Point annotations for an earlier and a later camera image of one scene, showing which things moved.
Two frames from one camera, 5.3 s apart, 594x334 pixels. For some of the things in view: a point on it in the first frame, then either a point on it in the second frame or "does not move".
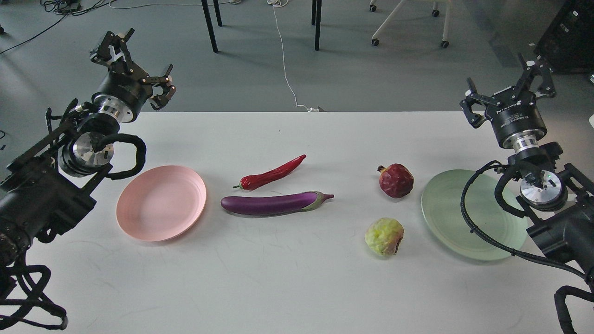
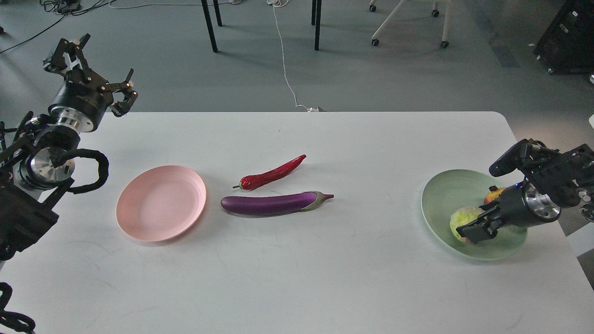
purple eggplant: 273,204 does not move
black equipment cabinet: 568,47 does not move
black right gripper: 514,112 -> 520,206
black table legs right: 316,7 does not move
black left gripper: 125,88 -> 80,103
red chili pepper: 248,182 does not move
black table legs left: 206,8 does not move
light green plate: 441,212 does not move
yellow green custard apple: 384,235 -> 462,216
